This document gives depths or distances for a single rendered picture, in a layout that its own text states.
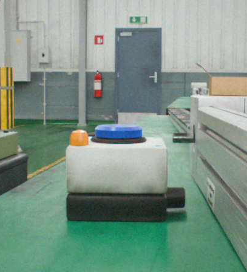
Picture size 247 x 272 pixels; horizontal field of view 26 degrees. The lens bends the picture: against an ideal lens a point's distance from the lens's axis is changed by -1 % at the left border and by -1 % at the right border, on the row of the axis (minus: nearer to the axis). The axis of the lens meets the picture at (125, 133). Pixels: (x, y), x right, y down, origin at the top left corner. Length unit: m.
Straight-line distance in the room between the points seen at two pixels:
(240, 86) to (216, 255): 2.34
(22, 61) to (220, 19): 4.35
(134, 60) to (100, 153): 11.16
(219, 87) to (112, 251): 2.34
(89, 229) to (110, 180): 0.04
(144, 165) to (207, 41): 11.13
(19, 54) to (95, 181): 11.53
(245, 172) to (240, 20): 11.29
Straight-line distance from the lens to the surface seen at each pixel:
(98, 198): 0.42
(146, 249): 0.36
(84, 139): 0.42
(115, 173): 0.42
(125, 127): 0.44
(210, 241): 0.38
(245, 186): 0.32
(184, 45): 11.53
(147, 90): 11.53
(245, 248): 0.32
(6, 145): 0.81
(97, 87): 11.54
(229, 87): 2.67
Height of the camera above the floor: 0.89
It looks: 5 degrees down
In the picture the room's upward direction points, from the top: straight up
